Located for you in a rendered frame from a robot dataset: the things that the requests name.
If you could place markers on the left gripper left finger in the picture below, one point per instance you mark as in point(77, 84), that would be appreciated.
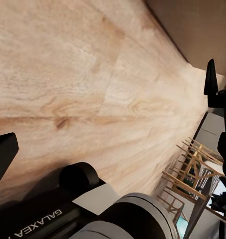
point(8, 150)

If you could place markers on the cabinet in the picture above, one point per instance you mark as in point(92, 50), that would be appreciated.
point(197, 28)

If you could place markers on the fixed window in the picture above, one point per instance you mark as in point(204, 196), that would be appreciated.
point(217, 202)

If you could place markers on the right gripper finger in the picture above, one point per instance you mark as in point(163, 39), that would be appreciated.
point(211, 86)

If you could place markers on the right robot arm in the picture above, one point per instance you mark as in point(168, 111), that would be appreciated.
point(216, 99)

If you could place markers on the fridge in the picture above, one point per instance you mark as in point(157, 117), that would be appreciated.
point(209, 132)

